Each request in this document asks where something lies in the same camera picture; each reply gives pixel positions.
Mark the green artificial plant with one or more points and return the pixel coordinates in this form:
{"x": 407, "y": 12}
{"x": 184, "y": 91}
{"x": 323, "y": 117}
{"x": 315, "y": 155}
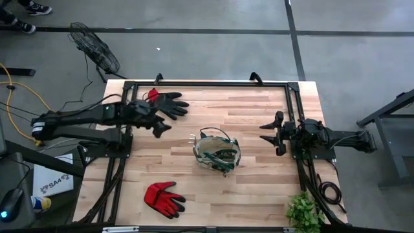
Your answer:
{"x": 304, "y": 212}

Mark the person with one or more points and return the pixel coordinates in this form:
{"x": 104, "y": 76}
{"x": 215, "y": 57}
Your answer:
{"x": 39, "y": 8}

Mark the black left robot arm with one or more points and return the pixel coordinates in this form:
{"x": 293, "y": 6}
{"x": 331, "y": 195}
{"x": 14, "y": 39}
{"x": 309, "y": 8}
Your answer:
{"x": 81, "y": 118}

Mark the black aluminium rig frame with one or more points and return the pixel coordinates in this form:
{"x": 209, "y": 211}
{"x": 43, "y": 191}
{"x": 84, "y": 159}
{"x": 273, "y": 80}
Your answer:
{"x": 210, "y": 83}

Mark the black table clamp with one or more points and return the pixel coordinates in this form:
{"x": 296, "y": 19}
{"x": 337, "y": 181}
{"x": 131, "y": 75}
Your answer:
{"x": 256, "y": 77}
{"x": 158, "y": 78}

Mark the black computer mouse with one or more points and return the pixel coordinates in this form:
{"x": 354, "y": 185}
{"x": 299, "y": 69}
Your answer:
{"x": 11, "y": 204}

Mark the black metal beam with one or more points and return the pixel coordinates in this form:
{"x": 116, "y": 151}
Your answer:
{"x": 48, "y": 160}

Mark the black metal table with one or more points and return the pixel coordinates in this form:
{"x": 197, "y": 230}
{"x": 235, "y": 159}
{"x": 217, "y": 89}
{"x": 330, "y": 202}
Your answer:
{"x": 381, "y": 110}

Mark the red black gardening glove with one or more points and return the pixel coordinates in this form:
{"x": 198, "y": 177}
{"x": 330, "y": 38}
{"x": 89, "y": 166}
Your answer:
{"x": 171, "y": 105}
{"x": 160, "y": 199}

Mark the silver aluminium bracket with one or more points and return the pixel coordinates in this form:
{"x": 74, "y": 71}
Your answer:
{"x": 119, "y": 229}

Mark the black floor fan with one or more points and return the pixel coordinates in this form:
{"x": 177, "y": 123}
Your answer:
{"x": 97, "y": 51}

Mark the white printed box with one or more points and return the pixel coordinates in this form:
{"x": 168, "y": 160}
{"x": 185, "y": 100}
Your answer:
{"x": 51, "y": 174}

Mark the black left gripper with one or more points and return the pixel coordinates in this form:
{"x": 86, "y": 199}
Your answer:
{"x": 139, "y": 113}

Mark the yellow blue white object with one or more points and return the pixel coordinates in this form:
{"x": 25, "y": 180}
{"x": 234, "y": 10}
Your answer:
{"x": 43, "y": 204}

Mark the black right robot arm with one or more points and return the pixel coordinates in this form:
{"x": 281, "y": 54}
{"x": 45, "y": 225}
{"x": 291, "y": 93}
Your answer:
{"x": 349, "y": 140}

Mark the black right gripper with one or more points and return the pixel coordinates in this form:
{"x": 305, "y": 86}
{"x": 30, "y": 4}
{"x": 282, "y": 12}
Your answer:
{"x": 288, "y": 134}

